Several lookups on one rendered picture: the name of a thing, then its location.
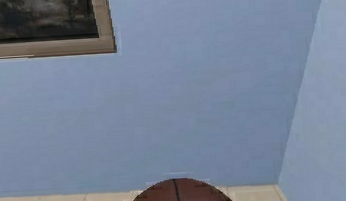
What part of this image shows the dark framed wall picture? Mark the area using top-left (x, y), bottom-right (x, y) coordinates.
top-left (0, 0), bottom-right (118, 61)

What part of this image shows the brown basketball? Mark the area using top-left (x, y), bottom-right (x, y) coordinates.
top-left (119, 174), bottom-right (239, 201)

